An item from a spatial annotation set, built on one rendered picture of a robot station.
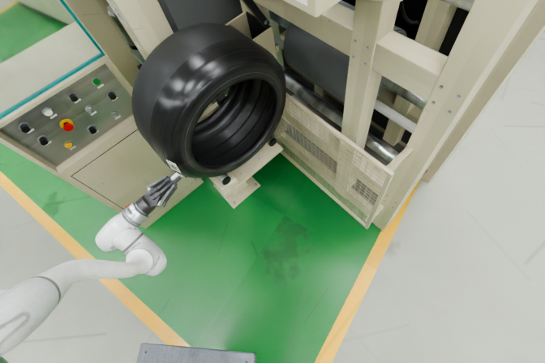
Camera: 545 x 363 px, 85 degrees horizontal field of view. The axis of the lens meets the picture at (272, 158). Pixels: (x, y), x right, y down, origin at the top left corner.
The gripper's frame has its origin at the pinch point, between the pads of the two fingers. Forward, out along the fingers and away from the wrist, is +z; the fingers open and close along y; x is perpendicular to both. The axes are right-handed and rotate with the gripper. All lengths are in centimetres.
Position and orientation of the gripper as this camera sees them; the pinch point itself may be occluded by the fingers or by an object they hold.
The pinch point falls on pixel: (178, 174)
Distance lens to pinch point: 132.0
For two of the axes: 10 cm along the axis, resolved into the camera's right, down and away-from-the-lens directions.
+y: -6.6, -6.0, 4.6
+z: 7.2, -6.9, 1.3
